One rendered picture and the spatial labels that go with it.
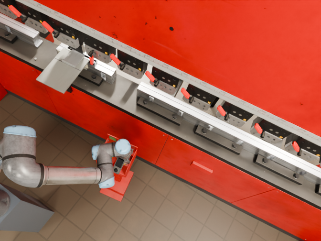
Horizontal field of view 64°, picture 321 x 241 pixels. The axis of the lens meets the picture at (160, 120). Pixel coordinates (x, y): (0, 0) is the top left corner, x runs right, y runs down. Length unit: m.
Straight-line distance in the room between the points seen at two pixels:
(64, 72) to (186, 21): 0.85
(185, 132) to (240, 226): 1.21
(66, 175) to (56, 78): 0.65
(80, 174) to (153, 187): 1.24
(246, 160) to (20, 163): 1.21
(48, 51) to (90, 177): 0.97
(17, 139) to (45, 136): 1.44
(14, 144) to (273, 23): 1.01
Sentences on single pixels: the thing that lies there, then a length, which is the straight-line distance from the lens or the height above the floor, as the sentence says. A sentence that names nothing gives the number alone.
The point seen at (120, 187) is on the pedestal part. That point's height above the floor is 0.12.
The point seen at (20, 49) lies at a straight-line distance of 1.94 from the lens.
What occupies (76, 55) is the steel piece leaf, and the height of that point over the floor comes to 1.00.
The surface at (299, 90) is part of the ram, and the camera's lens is 1.13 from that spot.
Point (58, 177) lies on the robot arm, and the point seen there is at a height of 1.20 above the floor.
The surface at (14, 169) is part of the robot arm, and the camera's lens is 1.10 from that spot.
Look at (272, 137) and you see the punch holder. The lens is 1.44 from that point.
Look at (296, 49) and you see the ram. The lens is 0.99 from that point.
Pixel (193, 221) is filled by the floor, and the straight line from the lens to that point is 2.38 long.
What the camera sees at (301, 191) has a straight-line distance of 1.78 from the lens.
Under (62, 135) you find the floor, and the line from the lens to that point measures 2.52.
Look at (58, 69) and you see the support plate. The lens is 1.63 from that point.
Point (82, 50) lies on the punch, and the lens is 1.62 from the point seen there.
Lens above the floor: 2.30
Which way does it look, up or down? 64 degrees down
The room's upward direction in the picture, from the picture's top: 18 degrees clockwise
